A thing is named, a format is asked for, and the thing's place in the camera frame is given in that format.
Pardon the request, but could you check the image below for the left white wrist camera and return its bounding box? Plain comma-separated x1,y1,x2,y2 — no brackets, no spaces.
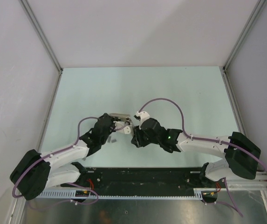
114,120,134,136

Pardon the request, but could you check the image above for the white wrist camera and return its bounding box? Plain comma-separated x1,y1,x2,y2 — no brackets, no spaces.
114,120,134,136
134,111,150,122

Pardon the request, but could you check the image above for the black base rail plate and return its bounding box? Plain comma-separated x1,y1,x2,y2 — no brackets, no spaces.
74,168,225,197

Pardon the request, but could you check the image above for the white slotted cable duct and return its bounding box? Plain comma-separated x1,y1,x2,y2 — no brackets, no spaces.
40,188,205,201

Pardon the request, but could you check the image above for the beige black stapler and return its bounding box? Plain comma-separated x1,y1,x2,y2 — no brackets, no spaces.
109,113,132,121

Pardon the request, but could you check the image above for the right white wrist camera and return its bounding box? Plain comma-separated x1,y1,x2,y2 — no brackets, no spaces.
134,111,150,122

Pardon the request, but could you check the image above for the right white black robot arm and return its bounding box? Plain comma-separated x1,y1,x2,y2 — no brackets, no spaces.
131,117,261,187

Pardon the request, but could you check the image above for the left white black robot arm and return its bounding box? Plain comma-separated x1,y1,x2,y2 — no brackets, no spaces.
9,113,116,201

